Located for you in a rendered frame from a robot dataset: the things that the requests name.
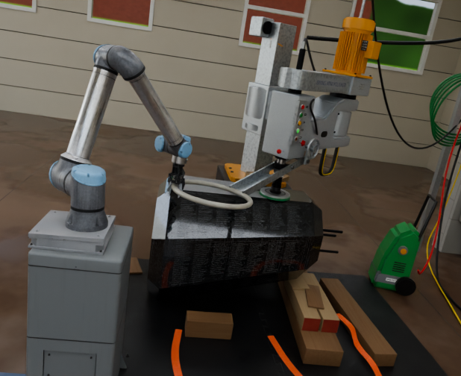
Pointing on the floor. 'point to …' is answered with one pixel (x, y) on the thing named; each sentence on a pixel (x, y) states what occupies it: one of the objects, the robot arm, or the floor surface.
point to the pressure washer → (398, 255)
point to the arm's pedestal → (78, 309)
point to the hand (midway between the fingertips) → (174, 194)
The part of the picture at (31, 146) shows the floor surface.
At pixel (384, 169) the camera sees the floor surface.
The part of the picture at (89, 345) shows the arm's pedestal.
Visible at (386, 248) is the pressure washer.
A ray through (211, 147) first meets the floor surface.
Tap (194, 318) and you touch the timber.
